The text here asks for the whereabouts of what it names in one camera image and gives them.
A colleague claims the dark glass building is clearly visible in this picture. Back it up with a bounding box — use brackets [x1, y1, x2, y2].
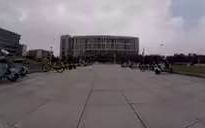
[0, 26, 24, 58]

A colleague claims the yellow bicycle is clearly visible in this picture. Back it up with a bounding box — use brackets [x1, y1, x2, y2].
[41, 57, 66, 74]

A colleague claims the wide grey building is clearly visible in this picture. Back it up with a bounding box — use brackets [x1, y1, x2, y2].
[59, 34, 140, 64]

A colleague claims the lamp pole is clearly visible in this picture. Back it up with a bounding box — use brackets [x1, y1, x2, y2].
[159, 43, 165, 57]

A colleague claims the row of trees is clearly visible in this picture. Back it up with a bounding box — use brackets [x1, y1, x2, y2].
[139, 52, 205, 66]

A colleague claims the grass strip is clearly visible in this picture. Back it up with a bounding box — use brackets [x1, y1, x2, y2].
[171, 64, 205, 81]

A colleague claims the low building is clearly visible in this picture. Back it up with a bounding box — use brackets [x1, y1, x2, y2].
[25, 48, 54, 60]

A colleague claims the row of parked scooters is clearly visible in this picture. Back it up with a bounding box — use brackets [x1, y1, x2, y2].
[0, 49, 30, 83]
[120, 58, 175, 76]

